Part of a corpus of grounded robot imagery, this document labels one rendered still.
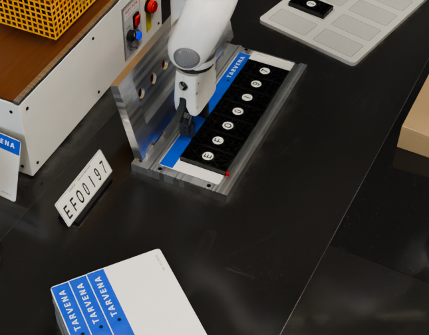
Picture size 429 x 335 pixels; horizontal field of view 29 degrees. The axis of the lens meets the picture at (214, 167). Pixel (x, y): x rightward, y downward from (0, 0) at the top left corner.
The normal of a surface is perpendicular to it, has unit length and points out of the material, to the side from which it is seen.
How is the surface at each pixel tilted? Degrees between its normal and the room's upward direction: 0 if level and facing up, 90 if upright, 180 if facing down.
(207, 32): 84
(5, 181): 69
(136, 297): 0
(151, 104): 76
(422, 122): 5
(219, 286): 0
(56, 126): 90
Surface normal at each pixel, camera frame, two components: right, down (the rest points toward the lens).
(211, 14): 0.16, 0.29
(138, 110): 0.89, 0.13
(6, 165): -0.44, 0.33
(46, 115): 0.91, 0.31
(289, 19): 0.02, -0.70
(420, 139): -0.46, 0.63
